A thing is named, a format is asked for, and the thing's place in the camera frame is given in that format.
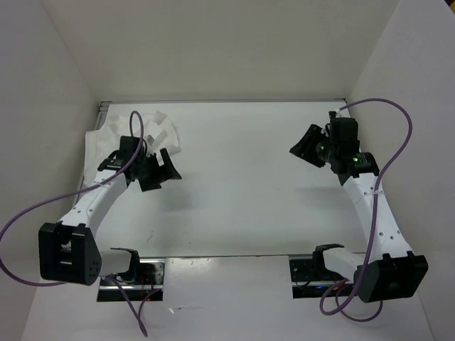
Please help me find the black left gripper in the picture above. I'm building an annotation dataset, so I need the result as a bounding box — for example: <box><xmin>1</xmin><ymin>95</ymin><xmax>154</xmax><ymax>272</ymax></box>
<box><xmin>134</xmin><ymin>147</ymin><xmax>181</xmax><ymax>191</ymax></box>

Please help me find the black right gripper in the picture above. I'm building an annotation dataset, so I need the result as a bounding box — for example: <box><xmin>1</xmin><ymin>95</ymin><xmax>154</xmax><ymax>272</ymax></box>
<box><xmin>289</xmin><ymin>123</ymin><xmax>338</xmax><ymax>168</ymax></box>

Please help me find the white pleated skirt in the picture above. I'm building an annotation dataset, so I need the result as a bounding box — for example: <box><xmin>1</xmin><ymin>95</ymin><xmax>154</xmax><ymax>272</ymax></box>
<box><xmin>83</xmin><ymin>111</ymin><xmax>181</xmax><ymax>186</ymax></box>

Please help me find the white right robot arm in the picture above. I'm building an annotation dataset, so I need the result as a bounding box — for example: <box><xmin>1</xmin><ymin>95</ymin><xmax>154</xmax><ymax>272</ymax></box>
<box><xmin>290</xmin><ymin>119</ymin><xmax>429</xmax><ymax>303</ymax></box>

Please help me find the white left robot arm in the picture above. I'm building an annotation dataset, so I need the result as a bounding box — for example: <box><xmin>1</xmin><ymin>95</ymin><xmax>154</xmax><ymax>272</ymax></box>
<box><xmin>38</xmin><ymin>148</ymin><xmax>181</xmax><ymax>286</ymax></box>

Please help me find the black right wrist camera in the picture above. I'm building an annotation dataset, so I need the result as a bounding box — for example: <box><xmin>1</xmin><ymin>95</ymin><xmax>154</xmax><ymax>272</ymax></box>
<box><xmin>328</xmin><ymin>111</ymin><xmax>360</xmax><ymax>149</ymax></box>

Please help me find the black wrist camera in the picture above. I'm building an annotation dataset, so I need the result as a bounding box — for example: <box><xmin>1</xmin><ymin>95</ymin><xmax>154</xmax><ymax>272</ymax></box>
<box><xmin>328</xmin><ymin>111</ymin><xmax>360</xmax><ymax>149</ymax></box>
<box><xmin>97</xmin><ymin>136</ymin><xmax>146</xmax><ymax>171</ymax></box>

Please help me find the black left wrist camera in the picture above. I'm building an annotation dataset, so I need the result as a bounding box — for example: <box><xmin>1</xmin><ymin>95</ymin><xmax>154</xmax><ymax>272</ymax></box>
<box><xmin>97</xmin><ymin>136</ymin><xmax>146</xmax><ymax>171</ymax></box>

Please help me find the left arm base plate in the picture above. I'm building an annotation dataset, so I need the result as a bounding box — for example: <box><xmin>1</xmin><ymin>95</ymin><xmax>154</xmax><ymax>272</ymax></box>
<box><xmin>97</xmin><ymin>258</ymin><xmax>166</xmax><ymax>303</ymax></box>

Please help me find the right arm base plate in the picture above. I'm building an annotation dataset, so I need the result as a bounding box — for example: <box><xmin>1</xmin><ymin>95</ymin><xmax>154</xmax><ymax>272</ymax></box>
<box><xmin>289</xmin><ymin>255</ymin><xmax>343</xmax><ymax>299</ymax></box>

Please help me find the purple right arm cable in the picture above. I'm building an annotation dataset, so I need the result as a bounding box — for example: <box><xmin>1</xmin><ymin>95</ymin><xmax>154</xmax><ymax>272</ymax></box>
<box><xmin>319</xmin><ymin>98</ymin><xmax>415</xmax><ymax>323</ymax></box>

